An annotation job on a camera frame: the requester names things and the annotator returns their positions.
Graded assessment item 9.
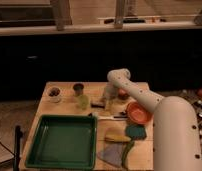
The black stand pole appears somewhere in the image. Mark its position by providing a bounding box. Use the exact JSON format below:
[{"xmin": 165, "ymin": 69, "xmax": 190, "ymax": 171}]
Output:
[{"xmin": 13, "ymin": 125, "xmax": 23, "ymax": 171}]

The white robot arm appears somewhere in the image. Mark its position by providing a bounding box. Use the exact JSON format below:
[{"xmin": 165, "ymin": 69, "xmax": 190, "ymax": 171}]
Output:
[{"xmin": 103, "ymin": 68, "xmax": 202, "ymax": 171}]

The dark grey cup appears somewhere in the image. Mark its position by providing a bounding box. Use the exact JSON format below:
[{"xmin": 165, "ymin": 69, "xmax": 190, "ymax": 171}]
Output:
[{"xmin": 73, "ymin": 83, "xmax": 84, "ymax": 96}]

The orange ball in bowl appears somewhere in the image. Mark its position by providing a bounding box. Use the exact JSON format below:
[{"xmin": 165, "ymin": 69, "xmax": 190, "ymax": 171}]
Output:
[{"xmin": 118, "ymin": 89, "xmax": 127, "ymax": 97}]

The knife with black handle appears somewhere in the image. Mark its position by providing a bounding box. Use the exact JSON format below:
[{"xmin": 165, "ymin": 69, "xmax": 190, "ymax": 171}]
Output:
[{"xmin": 88, "ymin": 113, "xmax": 127, "ymax": 121}]

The teal sponge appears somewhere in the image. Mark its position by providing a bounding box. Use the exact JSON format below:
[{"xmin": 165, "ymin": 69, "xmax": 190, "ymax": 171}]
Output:
[{"xmin": 125, "ymin": 125, "xmax": 147, "ymax": 140}]

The dark brown bowl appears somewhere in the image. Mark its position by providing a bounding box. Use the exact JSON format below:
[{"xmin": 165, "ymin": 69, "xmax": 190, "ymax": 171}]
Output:
[{"xmin": 118, "ymin": 89, "xmax": 129, "ymax": 100}]

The orange plastic bowl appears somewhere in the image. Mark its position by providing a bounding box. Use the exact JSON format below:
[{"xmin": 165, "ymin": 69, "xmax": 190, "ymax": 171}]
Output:
[{"xmin": 126, "ymin": 102, "xmax": 152, "ymax": 125}]

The green chili pepper toy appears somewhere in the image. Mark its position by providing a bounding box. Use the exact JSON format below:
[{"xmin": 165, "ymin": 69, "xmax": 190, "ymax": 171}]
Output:
[{"xmin": 121, "ymin": 140, "xmax": 135, "ymax": 169}]

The green plastic tray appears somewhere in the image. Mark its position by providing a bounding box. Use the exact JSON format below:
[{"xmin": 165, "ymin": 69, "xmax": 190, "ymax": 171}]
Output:
[{"xmin": 25, "ymin": 115, "xmax": 97, "ymax": 170}]

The translucent green cup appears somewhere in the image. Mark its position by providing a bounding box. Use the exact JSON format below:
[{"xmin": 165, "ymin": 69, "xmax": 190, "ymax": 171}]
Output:
[{"xmin": 77, "ymin": 95, "xmax": 89, "ymax": 110}]

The spice bottle rack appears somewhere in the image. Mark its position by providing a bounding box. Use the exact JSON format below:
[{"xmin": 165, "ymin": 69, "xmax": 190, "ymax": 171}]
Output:
[{"xmin": 195, "ymin": 89, "xmax": 202, "ymax": 139}]

